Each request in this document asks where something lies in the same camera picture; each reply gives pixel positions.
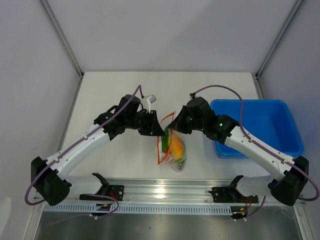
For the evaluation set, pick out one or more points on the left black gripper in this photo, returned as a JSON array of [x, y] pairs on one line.
[[153, 127]]

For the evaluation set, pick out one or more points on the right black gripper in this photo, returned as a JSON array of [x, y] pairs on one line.
[[178, 123]]

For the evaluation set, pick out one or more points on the green toy chili pepper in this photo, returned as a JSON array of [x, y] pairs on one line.
[[165, 140]]

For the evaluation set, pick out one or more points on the clear zip bag orange zipper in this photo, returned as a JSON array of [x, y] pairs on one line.
[[166, 158]]

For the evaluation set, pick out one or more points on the green toy grapes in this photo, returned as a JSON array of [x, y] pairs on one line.
[[180, 163]]

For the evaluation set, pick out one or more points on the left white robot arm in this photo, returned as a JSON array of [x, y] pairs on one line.
[[51, 176]]

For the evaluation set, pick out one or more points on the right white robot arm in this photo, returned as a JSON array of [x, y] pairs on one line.
[[287, 176]]

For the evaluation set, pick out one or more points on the blue plastic tray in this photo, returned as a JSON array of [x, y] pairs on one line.
[[270, 120]]

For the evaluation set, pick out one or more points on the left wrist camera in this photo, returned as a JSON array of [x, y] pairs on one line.
[[147, 102]]

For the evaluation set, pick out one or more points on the aluminium mounting rail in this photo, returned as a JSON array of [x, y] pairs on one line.
[[137, 190]]

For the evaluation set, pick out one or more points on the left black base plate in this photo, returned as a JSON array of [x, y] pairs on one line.
[[116, 192]]

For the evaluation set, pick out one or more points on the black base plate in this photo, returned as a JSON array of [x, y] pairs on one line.
[[116, 192], [223, 194]]

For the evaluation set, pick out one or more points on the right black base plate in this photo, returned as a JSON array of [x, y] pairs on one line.
[[223, 194]]

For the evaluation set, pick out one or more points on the right aluminium frame post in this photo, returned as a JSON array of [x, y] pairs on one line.
[[294, 11]]

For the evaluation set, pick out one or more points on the aluminium frame post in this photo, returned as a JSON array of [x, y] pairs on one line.
[[59, 33], [294, 11]]

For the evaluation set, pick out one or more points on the white slotted cable duct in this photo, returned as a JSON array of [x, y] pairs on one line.
[[132, 208]]

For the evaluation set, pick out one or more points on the left aluminium frame post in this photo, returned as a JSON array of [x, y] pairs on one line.
[[59, 33]]

